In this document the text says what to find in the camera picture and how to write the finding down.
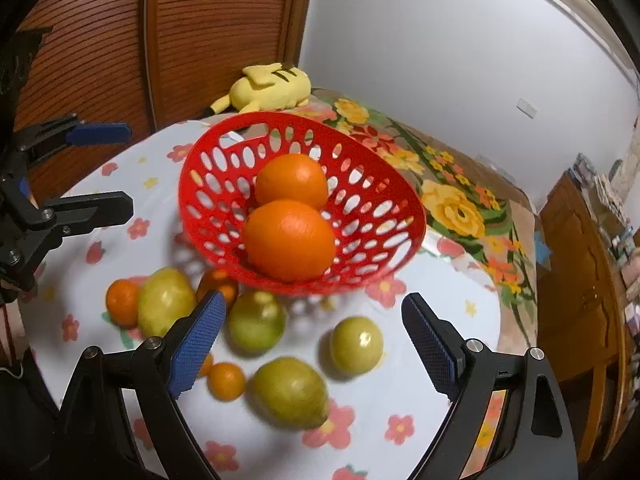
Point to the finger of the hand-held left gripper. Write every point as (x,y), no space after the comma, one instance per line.
(95,210)
(100,133)

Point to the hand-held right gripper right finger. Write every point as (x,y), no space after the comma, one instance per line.
(430,345)

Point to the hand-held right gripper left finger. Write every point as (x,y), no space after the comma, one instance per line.
(195,350)

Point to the small tangerine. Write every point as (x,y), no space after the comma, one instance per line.
(122,302)
(220,280)
(206,366)
(227,381)

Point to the yellow-green lemon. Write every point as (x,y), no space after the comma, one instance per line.
(165,302)
(290,392)

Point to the green apple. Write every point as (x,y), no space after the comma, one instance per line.
(256,320)
(356,345)

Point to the red perforated plastic basket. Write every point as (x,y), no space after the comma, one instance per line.
(300,287)

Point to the wooden louvered door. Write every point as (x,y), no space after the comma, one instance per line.
(85,60)
(215,35)

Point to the white pink-flower blanket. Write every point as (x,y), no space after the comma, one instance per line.
(375,410)

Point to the yellow-flower printed blanket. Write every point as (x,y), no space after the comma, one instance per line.
(452,210)

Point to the large orange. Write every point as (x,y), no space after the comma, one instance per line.
(291,180)
(289,240)

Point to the wooden cabinet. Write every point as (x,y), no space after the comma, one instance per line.
(575,285)

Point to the yellow plush toy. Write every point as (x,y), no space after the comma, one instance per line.
(270,87)

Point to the clutter of small items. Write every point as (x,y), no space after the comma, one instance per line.
(615,200)

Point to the white wall switch plate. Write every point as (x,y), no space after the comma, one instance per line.
(527,108)

